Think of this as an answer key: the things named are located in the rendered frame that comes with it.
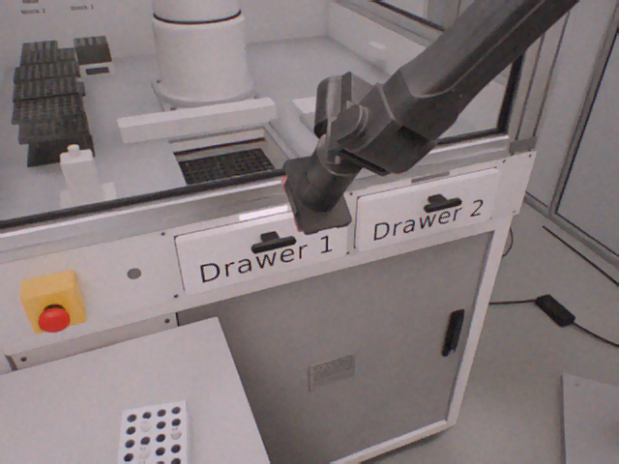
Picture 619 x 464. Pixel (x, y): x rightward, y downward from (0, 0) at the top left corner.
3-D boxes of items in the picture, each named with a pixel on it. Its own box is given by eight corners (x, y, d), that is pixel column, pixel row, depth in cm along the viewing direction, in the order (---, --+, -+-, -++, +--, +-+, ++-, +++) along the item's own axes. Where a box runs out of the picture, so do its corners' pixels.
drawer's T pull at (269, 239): (297, 245, 83) (297, 238, 82) (252, 255, 81) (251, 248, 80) (289, 233, 86) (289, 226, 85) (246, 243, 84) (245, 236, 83)
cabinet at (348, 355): (459, 437, 156) (525, 213, 109) (98, 581, 125) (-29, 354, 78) (331, 256, 227) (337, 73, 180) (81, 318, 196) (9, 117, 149)
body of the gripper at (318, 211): (325, 159, 70) (341, 130, 64) (349, 227, 68) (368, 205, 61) (280, 166, 68) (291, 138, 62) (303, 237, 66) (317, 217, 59)
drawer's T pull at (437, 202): (461, 206, 93) (463, 199, 92) (426, 215, 91) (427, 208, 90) (450, 196, 95) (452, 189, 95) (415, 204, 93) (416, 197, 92)
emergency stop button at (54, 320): (73, 331, 74) (66, 310, 72) (43, 339, 73) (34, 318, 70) (73, 317, 76) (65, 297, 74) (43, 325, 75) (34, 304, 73)
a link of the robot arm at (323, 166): (317, 166, 54) (368, 175, 56) (321, 110, 57) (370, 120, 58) (303, 193, 61) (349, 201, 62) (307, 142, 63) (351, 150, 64)
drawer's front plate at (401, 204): (489, 219, 103) (502, 171, 97) (358, 252, 95) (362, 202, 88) (485, 216, 105) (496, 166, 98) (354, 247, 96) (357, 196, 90)
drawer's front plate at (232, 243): (345, 256, 94) (348, 205, 87) (186, 296, 85) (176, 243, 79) (341, 250, 95) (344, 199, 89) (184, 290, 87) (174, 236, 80)
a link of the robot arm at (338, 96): (362, 128, 49) (422, 159, 54) (366, 30, 53) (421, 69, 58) (286, 169, 58) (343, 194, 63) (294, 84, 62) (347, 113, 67)
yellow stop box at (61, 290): (87, 326, 77) (74, 289, 73) (34, 339, 75) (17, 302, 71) (85, 304, 81) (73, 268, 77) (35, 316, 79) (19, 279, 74)
